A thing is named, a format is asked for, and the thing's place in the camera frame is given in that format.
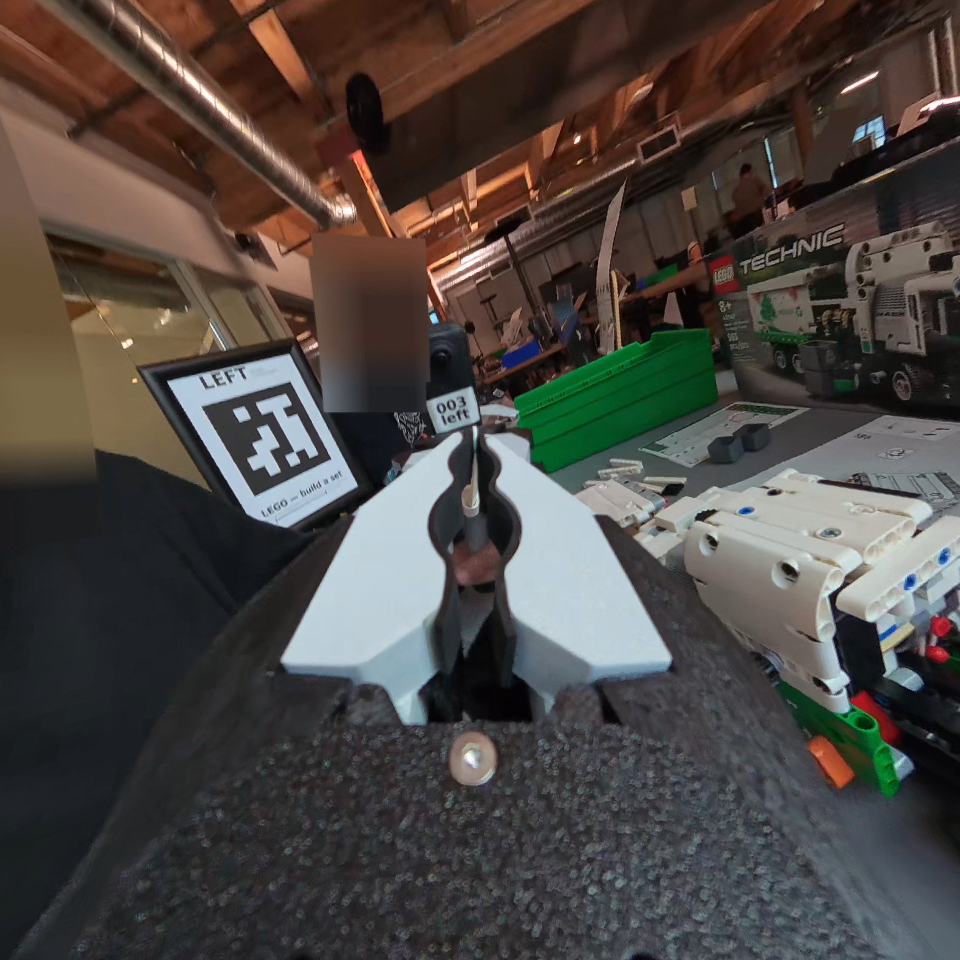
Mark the white lego truck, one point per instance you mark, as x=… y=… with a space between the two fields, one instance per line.
x=765 y=555

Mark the small blue storage bin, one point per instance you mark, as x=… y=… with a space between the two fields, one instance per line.
x=520 y=354

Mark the white lego container body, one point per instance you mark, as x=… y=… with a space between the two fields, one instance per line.
x=619 y=506

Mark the lego instruction booklet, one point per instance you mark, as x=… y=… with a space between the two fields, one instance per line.
x=892 y=457

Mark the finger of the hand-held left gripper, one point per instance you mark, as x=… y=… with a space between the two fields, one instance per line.
x=517 y=445
x=421 y=457

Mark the person's left hand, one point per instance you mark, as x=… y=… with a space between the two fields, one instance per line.
x=474 y=566

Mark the white roll-up banner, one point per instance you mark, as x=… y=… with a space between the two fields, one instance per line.
x=611 y=262

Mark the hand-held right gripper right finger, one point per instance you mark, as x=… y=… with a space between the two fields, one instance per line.
x=585 y=592

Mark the thin white lego liftarm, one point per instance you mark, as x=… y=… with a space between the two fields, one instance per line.
x=473 y=480

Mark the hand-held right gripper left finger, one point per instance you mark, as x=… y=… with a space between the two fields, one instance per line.
x=375 y=585

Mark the clear plastic bags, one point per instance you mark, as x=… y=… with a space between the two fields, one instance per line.
x=499 y=415

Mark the black framed marker sign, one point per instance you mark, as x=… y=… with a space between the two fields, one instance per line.
x=255 y=435

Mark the grey lego bin piece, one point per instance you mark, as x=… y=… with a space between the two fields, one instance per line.
x=726 y=448
x=752 y=436

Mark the lego set box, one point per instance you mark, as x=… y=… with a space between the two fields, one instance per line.
x=840 y=300

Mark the white lego plate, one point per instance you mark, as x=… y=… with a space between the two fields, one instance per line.
x=665 y=481

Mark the green plastic bin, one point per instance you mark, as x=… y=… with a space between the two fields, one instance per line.
x=615 y=405

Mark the lego sticker sheet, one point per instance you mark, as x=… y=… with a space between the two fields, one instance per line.
x=712 y=435

